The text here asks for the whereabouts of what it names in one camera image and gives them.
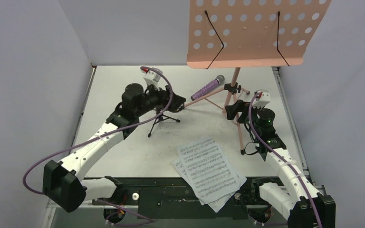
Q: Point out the black mini tripod mic stand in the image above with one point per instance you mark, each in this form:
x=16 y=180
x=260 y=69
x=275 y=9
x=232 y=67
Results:
x=160 y=119

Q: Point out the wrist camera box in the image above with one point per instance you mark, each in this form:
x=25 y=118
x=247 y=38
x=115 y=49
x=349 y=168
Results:
x=151 y=78
x=262 y=98

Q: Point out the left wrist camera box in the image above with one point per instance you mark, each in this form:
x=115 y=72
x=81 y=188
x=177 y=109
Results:
x=151 y=78

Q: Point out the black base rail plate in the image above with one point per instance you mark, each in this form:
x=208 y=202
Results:
x=173 y=198

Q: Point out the sheet music page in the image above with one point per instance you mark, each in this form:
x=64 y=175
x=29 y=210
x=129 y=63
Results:
x=218 y=204
x=208 y=170

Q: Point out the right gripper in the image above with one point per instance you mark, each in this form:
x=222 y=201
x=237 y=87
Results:
x=238 y=108

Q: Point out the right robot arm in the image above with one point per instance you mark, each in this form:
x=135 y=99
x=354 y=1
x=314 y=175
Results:
x=301 y=204

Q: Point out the pink music stand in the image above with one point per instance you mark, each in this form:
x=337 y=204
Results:
x=250 y=33

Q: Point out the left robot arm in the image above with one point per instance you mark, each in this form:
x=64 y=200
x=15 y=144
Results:
x=64 y=181

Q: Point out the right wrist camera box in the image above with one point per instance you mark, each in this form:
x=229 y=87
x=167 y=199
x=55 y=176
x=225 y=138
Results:
x=262 y=98

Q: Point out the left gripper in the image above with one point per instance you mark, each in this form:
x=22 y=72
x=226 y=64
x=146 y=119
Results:
x=163 y=95

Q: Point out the purple glitter microphone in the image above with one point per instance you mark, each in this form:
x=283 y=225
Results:
x=219 y=80

